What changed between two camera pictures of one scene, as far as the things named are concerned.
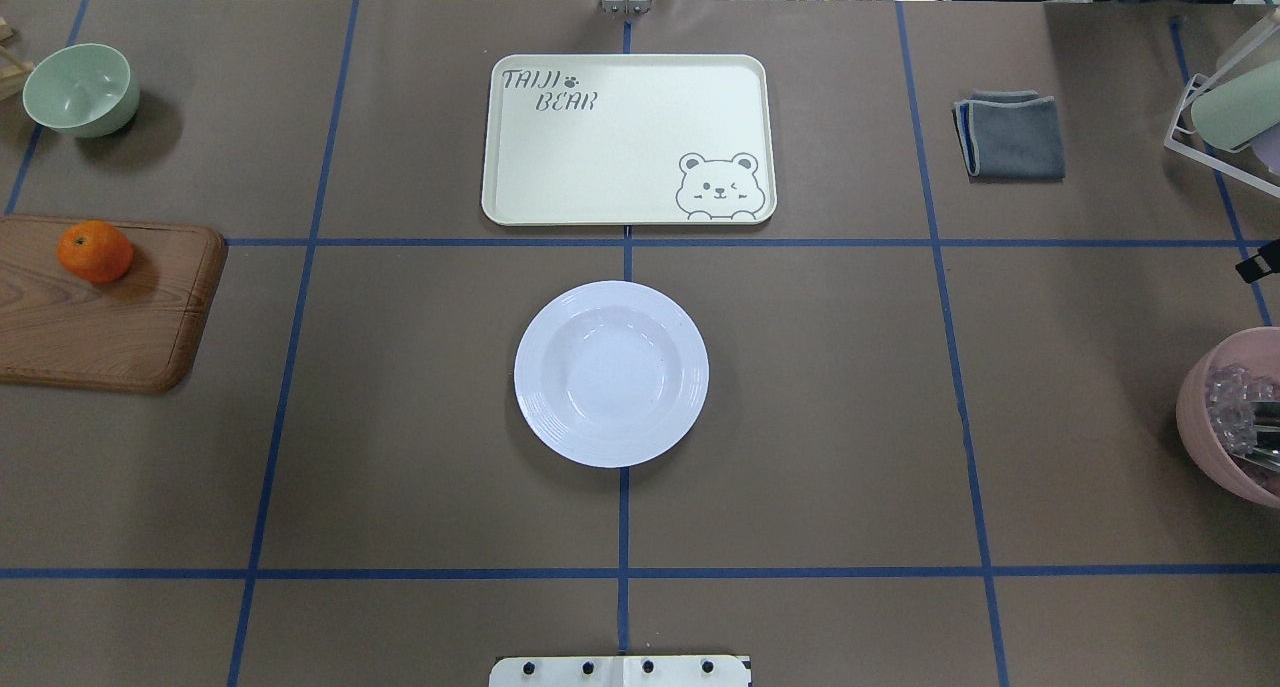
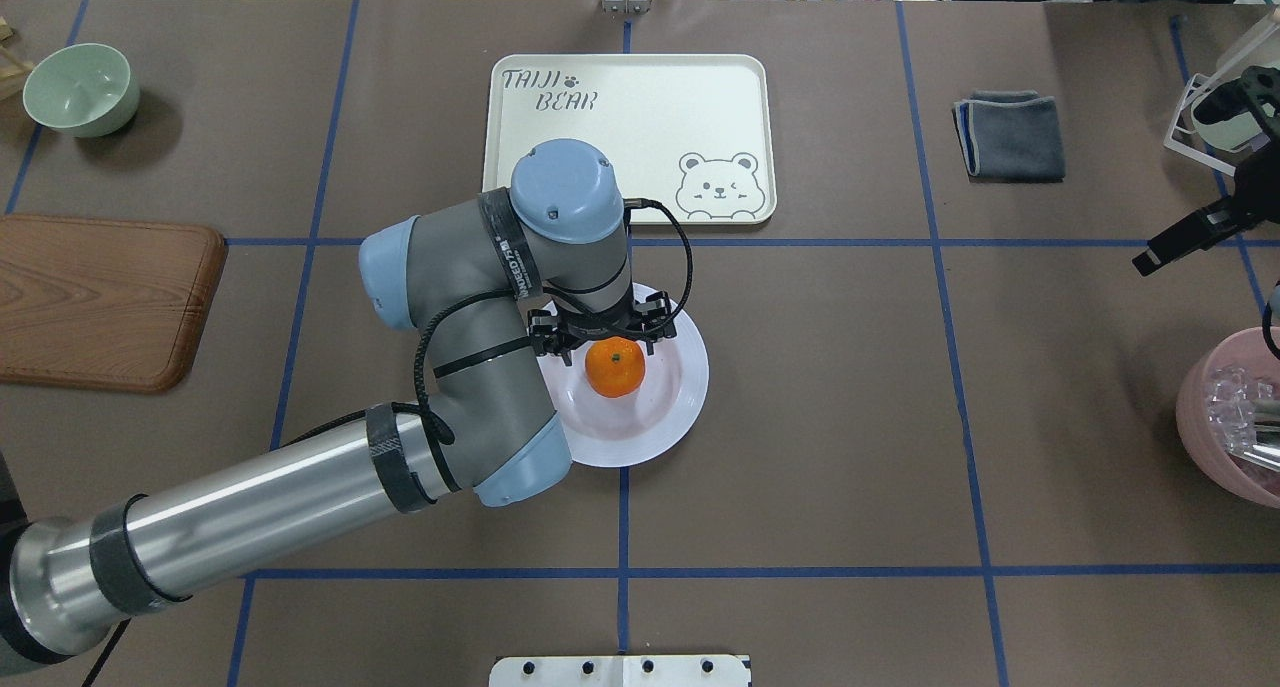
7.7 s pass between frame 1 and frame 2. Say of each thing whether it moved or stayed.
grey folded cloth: stayed
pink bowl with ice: stayed
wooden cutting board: stayed
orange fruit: moved
